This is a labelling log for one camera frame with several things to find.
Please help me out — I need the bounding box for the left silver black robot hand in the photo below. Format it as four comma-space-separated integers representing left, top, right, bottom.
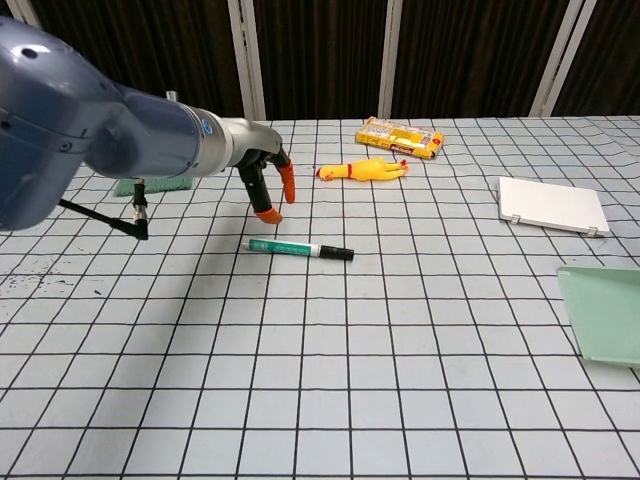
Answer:
230, 117, 297, 227

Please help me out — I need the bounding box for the white green marker body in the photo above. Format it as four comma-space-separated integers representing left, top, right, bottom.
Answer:
241, 238, 324, 259

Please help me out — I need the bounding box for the green hand broom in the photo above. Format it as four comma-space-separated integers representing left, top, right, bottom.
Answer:
112, 174, 194, 197

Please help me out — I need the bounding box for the yellow rubber chicken toy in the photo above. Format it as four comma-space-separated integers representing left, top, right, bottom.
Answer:
315, 156, 410, 183

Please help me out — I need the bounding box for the yellow snack package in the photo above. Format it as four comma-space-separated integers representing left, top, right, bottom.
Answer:
355, 116, 446, 160

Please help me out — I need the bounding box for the white black checkered tablecloth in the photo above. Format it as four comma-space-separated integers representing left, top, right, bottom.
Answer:
0, 115, 640, 480

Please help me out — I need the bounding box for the white flat hinged case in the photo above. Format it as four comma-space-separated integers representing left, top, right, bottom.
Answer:
497, 176, 612, 238

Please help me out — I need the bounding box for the green plastic dustpan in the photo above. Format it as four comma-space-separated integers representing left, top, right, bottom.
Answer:
556, 265, 640, 370

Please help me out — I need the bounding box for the white metal frame post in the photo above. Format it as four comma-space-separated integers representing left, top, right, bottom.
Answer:
4, 0, 41, 27
528, 0, 599, 118
377, 0, 404, 120
227, 0, 267, 122

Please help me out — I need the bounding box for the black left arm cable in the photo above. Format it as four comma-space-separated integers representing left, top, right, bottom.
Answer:
58, 177, 150, 242

